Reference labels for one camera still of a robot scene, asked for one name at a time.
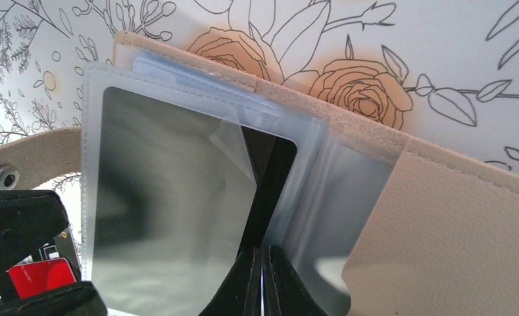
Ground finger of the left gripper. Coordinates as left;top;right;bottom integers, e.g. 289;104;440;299
0;281;108;316
0;190;69;274

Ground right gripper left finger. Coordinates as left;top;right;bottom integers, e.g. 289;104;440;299
200;248;261;316

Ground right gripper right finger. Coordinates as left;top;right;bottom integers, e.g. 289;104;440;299
262;245;327;316

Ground red card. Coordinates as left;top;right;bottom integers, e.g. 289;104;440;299
7;257;77;299

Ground plain black card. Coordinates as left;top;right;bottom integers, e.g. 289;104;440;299
94;87;298;271

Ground black card small top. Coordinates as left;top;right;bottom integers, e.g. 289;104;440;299
30;228;81;280

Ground floral table mat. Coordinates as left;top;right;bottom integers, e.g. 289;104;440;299
0;0;519;316

